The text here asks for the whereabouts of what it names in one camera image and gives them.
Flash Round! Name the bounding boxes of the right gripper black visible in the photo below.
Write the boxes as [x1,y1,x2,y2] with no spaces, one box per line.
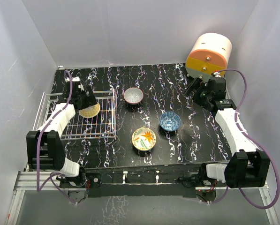
[182,77,212,110]

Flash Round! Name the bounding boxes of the yellow teal patterned bowl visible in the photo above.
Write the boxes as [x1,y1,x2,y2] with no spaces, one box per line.
[79,103,100,119]

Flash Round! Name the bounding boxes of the grey bowl red rim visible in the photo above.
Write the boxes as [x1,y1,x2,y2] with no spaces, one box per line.
[123,87,144,105]

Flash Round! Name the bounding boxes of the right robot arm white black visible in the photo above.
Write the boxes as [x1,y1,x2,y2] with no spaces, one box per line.
[185,76,270,188]

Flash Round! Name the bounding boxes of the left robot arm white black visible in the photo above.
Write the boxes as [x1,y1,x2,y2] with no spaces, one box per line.
[26,77,98,187]

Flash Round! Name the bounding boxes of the round pastel drawer cabinet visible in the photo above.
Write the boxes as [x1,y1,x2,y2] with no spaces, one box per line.
[185,33,232,81]

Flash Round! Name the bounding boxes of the blue patterned bowl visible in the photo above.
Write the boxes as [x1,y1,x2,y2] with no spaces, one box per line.
[159,112,182,132]

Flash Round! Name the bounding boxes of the orange flower bowl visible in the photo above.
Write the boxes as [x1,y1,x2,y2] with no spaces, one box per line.
[131,127,157,152]

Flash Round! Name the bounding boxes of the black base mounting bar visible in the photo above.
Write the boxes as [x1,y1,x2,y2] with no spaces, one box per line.
[55,168,227,199]

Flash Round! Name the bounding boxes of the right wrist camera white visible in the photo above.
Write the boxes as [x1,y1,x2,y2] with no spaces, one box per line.
[211,70,221,77]

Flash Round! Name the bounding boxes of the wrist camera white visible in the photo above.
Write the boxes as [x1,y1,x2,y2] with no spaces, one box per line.
[211,70,221,77]
[65,76,80,83]

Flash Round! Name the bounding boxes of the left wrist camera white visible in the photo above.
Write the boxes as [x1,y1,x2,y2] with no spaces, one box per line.
[65,76,80,83]

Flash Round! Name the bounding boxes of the white wire dish rack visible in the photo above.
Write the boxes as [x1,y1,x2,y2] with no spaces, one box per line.
[34,90,117,140]

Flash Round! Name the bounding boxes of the aluminium frame rail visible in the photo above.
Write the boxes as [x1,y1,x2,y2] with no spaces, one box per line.
[6,77,280,225]

